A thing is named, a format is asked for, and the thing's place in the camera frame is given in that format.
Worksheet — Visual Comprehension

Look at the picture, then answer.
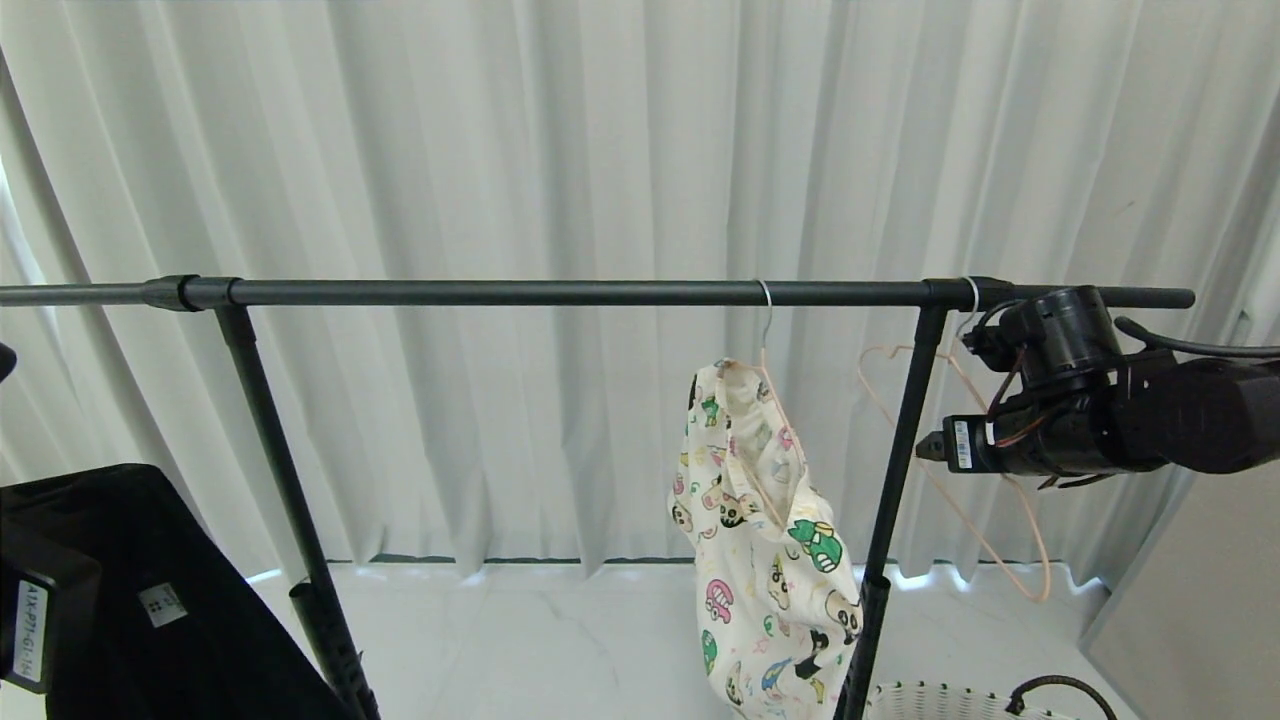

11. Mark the white curtain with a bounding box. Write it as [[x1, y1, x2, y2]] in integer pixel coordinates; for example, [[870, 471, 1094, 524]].
[[0, 0, 1280, 603]]

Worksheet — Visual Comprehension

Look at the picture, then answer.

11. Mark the black garment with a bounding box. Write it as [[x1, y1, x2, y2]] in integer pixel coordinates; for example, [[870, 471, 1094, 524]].
[[0, 463, 353, 720]]

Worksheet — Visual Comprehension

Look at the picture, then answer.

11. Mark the white laundry basket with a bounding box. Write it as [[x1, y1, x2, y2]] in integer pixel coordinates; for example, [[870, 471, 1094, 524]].
[[863, 674, 1121, 720]]

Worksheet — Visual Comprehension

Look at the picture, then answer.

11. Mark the pink clothes hanger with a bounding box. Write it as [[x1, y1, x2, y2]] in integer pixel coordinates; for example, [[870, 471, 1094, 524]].
[[735, 279, 813, 533], [856, 280, 1053, 604]]

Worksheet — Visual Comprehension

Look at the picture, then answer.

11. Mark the black cable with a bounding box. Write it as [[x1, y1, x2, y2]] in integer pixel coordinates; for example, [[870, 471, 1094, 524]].
[[1114, 316, 1280, 360]]

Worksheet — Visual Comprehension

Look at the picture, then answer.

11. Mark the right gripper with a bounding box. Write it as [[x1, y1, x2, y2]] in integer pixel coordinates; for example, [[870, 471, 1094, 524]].
[[915, 398, 1136, 479]]

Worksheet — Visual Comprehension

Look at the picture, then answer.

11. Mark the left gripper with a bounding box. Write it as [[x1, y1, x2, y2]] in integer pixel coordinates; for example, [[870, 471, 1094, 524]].
[[0, 518, 103, 697]]

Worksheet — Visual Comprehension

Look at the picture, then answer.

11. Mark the black clothes rack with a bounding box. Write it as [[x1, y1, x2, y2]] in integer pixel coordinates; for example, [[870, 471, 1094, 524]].
[[0, 275, 1197, 720]]

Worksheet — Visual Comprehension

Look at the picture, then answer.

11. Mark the cream printed garment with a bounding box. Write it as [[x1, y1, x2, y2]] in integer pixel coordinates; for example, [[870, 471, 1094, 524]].
[[667, 358, 864, 720]]

